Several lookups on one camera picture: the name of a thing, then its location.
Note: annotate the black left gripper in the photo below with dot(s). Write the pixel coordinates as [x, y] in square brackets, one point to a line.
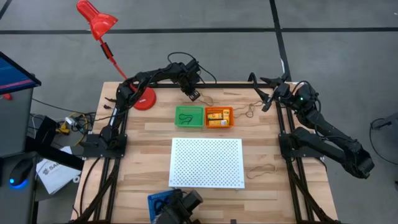
[188, 77]

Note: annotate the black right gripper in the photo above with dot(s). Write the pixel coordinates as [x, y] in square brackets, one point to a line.
[283, 92]

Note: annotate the tan rubber band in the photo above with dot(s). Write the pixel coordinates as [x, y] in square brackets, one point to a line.
[248, 174]
[209, 101]
[246, 113]

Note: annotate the black rubber band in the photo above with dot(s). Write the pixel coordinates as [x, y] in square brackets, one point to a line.
[183, 117]

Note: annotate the blue plastic basket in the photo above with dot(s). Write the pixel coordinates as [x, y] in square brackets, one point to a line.
[152, 207]

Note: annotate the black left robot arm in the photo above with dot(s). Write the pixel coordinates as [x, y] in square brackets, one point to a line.
[146, 76]

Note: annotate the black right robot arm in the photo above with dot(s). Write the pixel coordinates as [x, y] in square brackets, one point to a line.
[329, 143]

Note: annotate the red desk lamp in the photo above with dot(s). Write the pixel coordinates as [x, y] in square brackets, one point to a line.
[99, 23]

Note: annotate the dark side desk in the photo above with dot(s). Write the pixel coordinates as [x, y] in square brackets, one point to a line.
[12, 208]

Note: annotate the orange plastic basket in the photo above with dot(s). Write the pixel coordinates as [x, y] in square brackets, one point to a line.
[206, 117]

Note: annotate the green plastic basket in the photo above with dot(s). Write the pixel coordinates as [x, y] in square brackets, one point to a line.
[196, 124]

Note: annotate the white perforated metal shelf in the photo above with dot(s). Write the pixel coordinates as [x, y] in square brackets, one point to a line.
[192, 165]

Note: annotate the black mechanical device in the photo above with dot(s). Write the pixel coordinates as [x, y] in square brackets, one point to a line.
[182, 208]

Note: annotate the black stand beam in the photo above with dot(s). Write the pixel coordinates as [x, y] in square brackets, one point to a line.
[53, 152]

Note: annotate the white paper sheet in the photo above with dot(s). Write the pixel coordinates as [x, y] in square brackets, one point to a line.
[56, 177]

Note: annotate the grey cabinet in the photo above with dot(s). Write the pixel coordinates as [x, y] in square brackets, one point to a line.
[15, 124]

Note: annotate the computer monitor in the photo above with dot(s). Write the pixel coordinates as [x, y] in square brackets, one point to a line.
[12, 74]

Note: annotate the red button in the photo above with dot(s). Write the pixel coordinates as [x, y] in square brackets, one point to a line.
[7, 96]

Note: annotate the black computer mouse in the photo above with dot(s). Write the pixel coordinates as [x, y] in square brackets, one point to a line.
[20, 171]

